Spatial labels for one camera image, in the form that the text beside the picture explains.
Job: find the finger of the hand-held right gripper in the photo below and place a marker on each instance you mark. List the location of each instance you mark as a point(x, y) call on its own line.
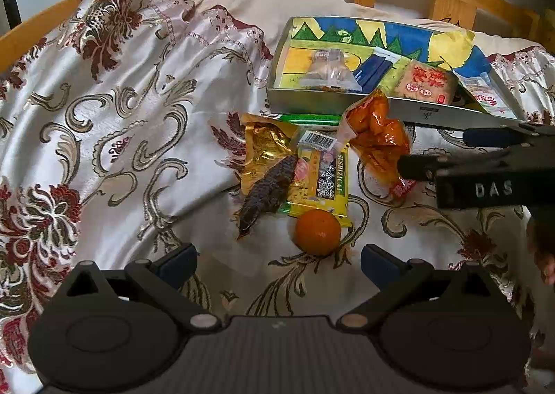
point(420, 166)
point(485, 137)

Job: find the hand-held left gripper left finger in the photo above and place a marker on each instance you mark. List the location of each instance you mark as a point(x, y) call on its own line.
point(180, 261)

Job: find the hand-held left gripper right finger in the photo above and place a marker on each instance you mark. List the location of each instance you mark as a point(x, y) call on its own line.
point(377, 264)

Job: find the white green snack packet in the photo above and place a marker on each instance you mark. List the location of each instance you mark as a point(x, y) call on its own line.
point(485, 94)

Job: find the orange chicken feet packet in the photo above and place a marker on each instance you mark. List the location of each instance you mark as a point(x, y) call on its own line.
point(377, 133)

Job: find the small orange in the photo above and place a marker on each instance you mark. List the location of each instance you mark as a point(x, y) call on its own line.
point(316, 231)

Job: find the clear rice cracker packet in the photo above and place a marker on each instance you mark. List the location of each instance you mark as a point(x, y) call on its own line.
point(425, 83)

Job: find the yellow corn snack packet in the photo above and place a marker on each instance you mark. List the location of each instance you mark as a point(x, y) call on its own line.
point(325, 185)

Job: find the dark blue snack packet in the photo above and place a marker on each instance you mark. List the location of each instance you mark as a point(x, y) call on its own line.
point(373, 70)

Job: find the dried fish packet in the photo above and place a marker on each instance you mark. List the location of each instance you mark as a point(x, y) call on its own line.
point(269, 190)

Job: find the green sausage stick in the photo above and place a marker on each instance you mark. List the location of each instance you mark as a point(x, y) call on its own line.
point(308, 119)

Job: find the grey metal tray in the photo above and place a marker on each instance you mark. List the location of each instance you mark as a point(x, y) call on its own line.
point(312, 101)

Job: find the clear nut bar packet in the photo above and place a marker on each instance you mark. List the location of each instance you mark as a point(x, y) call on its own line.
point(329, 68)

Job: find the gold foil snack packet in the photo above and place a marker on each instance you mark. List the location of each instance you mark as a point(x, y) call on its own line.
point(264, 142)

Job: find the person's right hand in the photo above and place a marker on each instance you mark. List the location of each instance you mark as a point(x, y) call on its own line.
point(544, 246)

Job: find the floral satin blanket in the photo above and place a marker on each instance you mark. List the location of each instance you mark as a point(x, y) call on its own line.
point(130, 116)

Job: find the colourful dragon drawing paper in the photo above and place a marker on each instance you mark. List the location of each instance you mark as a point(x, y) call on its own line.
point(329, 31)

